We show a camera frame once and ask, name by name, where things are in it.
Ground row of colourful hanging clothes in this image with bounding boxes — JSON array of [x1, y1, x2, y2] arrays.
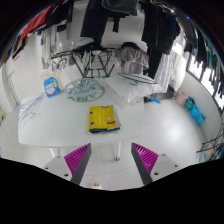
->
[[0, 0, 76, 68]]

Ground row of dark hanging clothes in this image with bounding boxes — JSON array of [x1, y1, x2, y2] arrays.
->
[[137, 0, 183, 80]]

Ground white table leg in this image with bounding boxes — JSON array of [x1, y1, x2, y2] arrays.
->
[[114, 141, 123, 162]]

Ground dark green clothes hanger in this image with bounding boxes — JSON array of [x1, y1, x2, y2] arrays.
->
[[116, 71, 160, 86]]

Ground pile of wire hangers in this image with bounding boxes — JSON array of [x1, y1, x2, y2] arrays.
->
[[16, 92, 46, 130]]

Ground yellow and blue towel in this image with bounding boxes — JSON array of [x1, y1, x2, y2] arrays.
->
[[87, 104, 122, 135]]

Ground grey garment on rack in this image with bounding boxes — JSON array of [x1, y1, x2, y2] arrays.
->
[[112, 45, 150, 75]]

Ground black metal floor rack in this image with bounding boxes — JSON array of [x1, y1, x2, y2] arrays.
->
[[195, 129, 224, 162]]

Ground black folding drying rack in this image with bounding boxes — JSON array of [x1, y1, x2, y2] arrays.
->
[[50, 46, 118, 80]]

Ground blue detergent bottle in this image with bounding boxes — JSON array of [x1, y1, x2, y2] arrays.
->
[[42, 76, 62, 99]]

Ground blue bucket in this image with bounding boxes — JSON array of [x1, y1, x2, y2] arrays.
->
[[194, 113, 207, 127], [189, 104, 202, 120]]

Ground black hanging garment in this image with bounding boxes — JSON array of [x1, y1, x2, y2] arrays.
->
[[79, 0, 140, 46]]

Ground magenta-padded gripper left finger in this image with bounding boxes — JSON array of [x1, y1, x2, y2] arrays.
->
[[42, 142, 93, 187]]

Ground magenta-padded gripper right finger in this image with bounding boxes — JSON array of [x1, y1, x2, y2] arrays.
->
[[130, 142, 183, 187]]

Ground round pale green peg hanger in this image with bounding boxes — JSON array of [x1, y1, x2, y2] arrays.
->
[[63, 77, 106, 103]]

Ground blue-handled brush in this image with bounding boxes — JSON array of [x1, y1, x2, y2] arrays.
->
[[148, 96, 162, 105]]

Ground white pillow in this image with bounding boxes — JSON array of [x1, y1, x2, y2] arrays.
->
[[104, 73, 166, 105]]

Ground window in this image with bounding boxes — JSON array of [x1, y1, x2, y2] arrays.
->
[[186, 53, 224, 109]]

